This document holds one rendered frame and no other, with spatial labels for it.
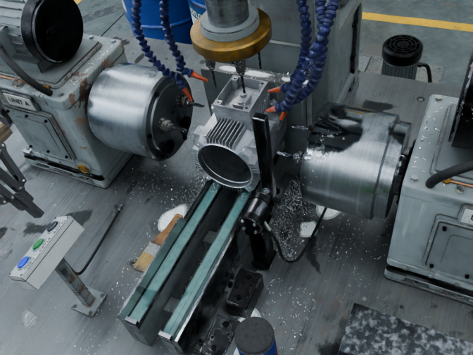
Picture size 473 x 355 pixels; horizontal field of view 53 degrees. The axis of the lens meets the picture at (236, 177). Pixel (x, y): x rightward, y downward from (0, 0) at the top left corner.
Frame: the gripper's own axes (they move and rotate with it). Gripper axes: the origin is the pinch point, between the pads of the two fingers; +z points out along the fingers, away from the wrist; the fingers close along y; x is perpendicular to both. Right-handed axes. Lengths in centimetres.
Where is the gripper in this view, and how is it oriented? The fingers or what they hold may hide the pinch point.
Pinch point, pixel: (27, 205)
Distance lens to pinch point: 115.6
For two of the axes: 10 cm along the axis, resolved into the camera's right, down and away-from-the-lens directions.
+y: 4.2, -7.2, 5.5
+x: -7.3, 1.0, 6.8
